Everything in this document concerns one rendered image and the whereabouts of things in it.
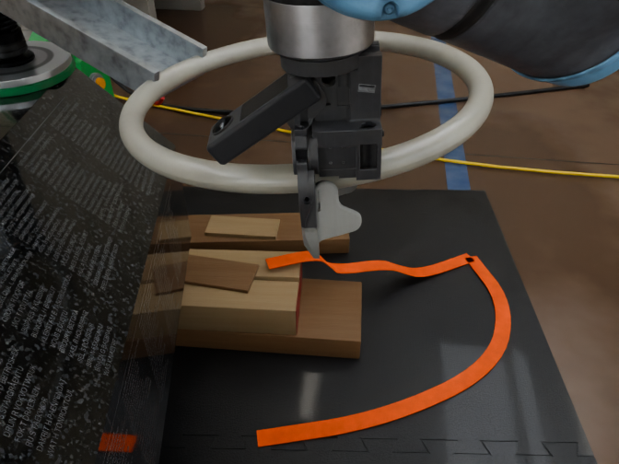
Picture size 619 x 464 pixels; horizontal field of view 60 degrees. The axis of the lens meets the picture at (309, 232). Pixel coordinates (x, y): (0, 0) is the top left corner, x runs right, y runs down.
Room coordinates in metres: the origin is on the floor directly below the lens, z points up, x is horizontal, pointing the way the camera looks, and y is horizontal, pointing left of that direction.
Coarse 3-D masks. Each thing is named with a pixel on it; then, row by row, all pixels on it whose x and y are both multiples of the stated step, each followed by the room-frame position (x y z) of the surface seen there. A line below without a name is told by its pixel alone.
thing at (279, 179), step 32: (384, 32) 0.87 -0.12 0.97; (192, 64) 0.81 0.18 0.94; (224, 64) 0.86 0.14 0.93; (448, 64) 0.75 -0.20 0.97; (480, 64) 0.70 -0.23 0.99; (160, 96) 0.74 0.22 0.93; (480, 96) 0.59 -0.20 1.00; (128, 128) 0.58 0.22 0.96; (448, 128) 0.51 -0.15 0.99; (160, 160) 0.50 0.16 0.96; (192, 160) 0.48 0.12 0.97; (384, 160) 0.46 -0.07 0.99; (416, 160) 0.47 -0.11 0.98; (256, 192) 0.45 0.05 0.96; (288, 192) 0.44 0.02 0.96
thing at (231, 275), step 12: (192, 264) 1.16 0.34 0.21; (204, 264) 1.16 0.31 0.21; (216, 264) 1.16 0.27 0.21; (228, 264) 1.16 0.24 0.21; (240, 264) 1.16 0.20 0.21; (252, 264) 1.16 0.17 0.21; (192, 276) 1.11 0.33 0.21; (204, 276) 1.11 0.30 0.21; (216, 276) 1.11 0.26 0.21; (228, 276) 1.11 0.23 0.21; (240, 276) 1.11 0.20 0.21; (252, 276) 1.11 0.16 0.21; (228, 288) 1.07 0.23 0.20; (240, 288) 1.06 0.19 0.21
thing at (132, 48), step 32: (0, 0) 0.89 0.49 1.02; (32, 0) 0.86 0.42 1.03; (64, 0) 0.97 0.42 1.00; (96, 0) 0.94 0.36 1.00; (64, 32) 0.82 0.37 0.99; (96, 32) 0.89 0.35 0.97; (128, 32) 0.91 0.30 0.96; (160, 32) 0.87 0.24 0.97; (96, 64) 0.80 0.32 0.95; (128, 64) 0.76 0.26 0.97; (160, 64) 0.84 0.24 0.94
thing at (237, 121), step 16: (288, 80) 0.45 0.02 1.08; (304, 80) 0.43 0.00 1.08; (256, 96) 0.46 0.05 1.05; (272, 96) 0.44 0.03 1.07; (288, 96) 0.43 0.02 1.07; (304, 96) 0.43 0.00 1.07; (320, 96) 0.43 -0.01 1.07; (240, 112) 0.45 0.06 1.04; (256, 112) 0.43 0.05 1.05; (272, 112) 0.43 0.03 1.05; (288, 112) 0.43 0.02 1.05; (224, 128) 0.44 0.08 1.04; (240, 128) 0.43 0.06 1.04; (256, 128) 0.43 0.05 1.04; (272, 128) 0.43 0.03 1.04; (208, 144) 0.43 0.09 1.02; (224, 144) 0.42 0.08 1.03; (240, 144) 0.42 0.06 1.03; (224, 160) 0.42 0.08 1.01
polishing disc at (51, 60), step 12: (36, 48) 1.07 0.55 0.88; (48, 48) 1.07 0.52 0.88; (60, 48) 1.07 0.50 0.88; (36, 60) 1.01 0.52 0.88; (48, 60) 1.01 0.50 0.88; (60, 60) 1.01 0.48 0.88; (0, 72) 0.95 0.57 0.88; (12, 72) 0.95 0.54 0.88; (24, 72) 0.95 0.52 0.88; (36, 72) 0.95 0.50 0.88; (48, 72) 0.95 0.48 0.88; (60, 72) 0.98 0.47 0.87; (0, 84) 0.90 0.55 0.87; (12, 84) 0.91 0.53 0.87; (24, 84) 0.92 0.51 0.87
